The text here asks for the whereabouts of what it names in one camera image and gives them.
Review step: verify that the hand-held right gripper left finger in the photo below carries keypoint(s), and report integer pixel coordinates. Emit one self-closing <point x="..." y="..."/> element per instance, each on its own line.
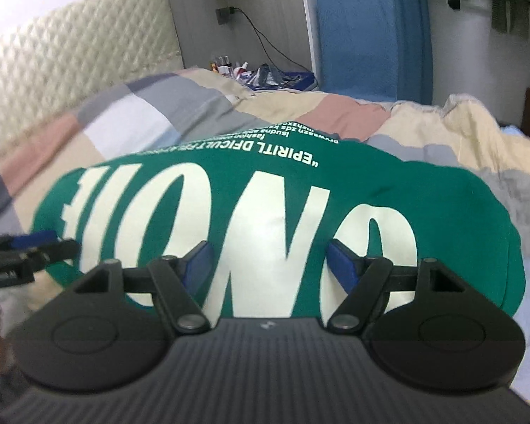
<point x="196" y="265"/>

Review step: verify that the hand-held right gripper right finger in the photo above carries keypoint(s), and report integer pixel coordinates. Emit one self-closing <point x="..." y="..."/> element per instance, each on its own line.
<point x="342" y="265"/>

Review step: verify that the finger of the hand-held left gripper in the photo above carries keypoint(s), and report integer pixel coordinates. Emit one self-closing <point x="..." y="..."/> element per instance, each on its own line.
<point x="53" y="251"/>
<point x="31" y="239"/>

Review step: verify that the green hoodie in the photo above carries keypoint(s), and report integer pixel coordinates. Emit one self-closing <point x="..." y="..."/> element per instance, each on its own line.
<point x="446" y="194"/>

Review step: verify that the checked pastel blanket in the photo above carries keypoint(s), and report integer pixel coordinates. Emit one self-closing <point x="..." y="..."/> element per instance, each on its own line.
<point x="291" y="110"/>

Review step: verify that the blue storage basket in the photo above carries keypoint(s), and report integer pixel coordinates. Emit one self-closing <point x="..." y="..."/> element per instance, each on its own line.
<point x="298" y="80"/>

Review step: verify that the beige quilted headboard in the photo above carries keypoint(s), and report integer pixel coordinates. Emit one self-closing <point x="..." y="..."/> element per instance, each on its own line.
<point x="70" y="53"/>

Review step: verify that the group of small bottles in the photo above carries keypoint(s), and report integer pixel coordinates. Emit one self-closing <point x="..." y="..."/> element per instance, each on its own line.
<point x="224" y="66"/>

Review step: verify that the blue curtain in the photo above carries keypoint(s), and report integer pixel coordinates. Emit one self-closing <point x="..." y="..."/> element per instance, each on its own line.
<point x="410" y="31"/>
<point x="357" y="39"/>

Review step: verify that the black wall socket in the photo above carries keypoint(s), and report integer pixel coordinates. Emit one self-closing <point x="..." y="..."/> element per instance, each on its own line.
<point x="224" y="15"/>

